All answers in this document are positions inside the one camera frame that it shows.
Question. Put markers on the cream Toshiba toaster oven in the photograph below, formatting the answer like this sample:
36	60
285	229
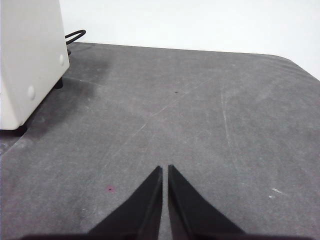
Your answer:
32	50

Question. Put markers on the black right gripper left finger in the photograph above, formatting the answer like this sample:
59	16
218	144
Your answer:
135	215

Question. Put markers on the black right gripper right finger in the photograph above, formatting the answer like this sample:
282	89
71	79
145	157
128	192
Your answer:
190	215

